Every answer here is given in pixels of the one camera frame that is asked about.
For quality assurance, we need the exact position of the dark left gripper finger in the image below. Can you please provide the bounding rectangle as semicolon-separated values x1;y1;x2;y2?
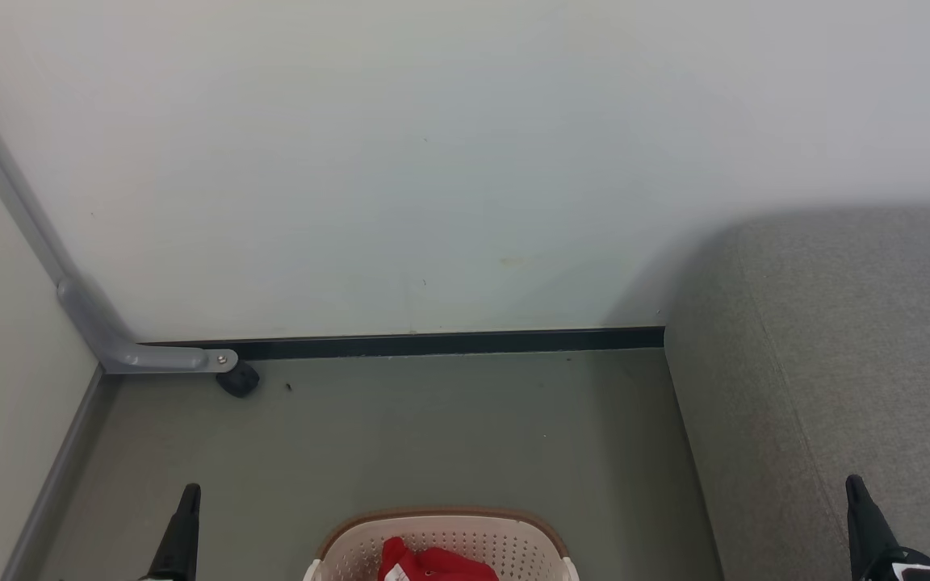
146;483;202;581

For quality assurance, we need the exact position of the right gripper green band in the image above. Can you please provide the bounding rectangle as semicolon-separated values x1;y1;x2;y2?
846;474;930;581

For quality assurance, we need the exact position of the red and white jersey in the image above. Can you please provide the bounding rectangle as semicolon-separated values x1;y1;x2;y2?
376;536;501;581

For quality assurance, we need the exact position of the grey fabric sofa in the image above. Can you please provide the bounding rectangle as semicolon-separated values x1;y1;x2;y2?
663;206;930;581

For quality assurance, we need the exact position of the grey skirting strip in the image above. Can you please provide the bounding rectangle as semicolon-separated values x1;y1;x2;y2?
1;365;104;581

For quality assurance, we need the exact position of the black caster wheel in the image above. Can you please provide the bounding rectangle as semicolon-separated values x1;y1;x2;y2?
216;360;261;399

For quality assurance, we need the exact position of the grey metal partition leg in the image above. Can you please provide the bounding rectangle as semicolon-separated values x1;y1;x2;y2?
0;52;238;375

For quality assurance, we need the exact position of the black baseboard strip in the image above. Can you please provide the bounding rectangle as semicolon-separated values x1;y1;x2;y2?
138;326;666;362

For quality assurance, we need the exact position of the cream perforated laundry basket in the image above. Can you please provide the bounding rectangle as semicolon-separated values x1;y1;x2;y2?
302;507;580;581

